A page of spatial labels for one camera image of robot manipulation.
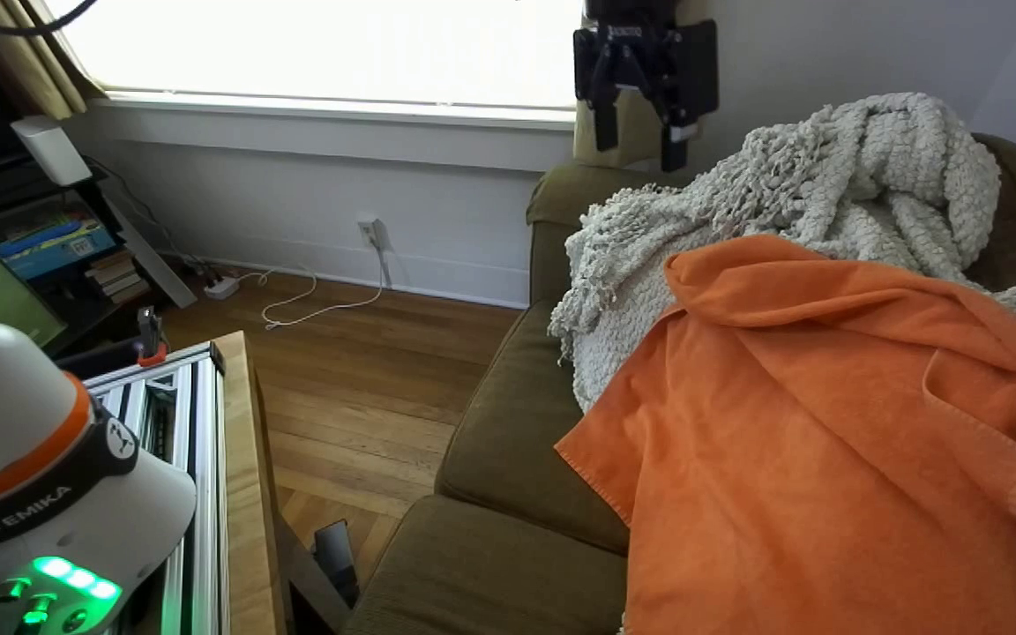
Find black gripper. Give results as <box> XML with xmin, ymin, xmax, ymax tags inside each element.
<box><xmin>572</xmin><ymin>0</ymin><xmax>724</xmax><ymax>178</ymax></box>

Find orange towel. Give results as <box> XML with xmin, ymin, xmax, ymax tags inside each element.
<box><xmin>554</xmin><ymin>235</ymin><xmax>1016</xmax><ymax>635</ymax></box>

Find olive green sofa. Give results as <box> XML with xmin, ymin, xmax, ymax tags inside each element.
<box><xmin>340</xmin><ymin>132</ymin><xmax>1016</xmax><ymax>635</ymax></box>

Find white knitted blanket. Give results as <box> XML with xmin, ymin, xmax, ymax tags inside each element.
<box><xmin>546</xmin><ymin>88</ymin><xmax>1016</xmax><ymax>416</ymax></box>

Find window with white blind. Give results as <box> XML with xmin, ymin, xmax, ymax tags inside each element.
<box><xmin>33</xmin><ymin>0</ymin><xmax>590</xmax><ymax>120</ymax></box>

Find white power strip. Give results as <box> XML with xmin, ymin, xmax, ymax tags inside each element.
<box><xmin>199</xmin><ymin>271</ymin><xmax>245</xmax><ymax>303</ymax></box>

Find grey leaning board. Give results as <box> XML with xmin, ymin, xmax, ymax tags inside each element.
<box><xmin>100</xmin><ymin>172</ymin><xmax>200</xmax><ymax>316</ymax></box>

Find black table foot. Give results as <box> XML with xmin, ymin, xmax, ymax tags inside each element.
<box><xmin>312</xmin><ymin>518</ymin><xmax>368</xmax><ymax>610</ymax></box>

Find red clamp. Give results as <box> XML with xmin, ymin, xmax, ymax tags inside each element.
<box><xmin>129</xmin><ymin>303</ymin><xmax>173</xmax><ymax>372</ymax></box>

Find wooden table board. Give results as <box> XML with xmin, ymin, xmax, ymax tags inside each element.
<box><xmin>211</xmin><ymin>329</ymin><xmax>289</xmax><ymax>635</ymax></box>

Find stack of books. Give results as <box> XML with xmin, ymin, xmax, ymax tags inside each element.
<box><xmin>82</xmin><ymin>249</ymin><xmax>155</xmax><ymax>310</ymax></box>

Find white box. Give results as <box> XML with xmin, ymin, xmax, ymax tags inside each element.
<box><xmin>7</xmin><ymin>112</ymin><xmax>100</xmax><ymax>190</ymax></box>

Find blue book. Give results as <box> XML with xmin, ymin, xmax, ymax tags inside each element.
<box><xmin>0</xmin><ymin>205</ymin><xmax>119</xmax><ymax>284</ymax></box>

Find white wall outlet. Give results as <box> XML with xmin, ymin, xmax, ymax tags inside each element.
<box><xmin>352</xmin><ymin>217</ymin><xmax>396</xmax><ymax>255</ymax></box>

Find white power cable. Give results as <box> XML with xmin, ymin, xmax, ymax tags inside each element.
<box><xmin>253</xmin><ymin>240</ymin><xmax>396</xmax><ymax>334</ymax></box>

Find aluminium profile frame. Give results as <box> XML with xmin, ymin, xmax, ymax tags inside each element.
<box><xmin>82</xmin><ymin>338</ymin><xmax>234</xmax><ymax>635</ymax></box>

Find black hanging cable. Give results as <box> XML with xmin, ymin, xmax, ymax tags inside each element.
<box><xmin>0</xmin><ymin>0</ymin><xmax>102</xmax><ymax>39</ymax></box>

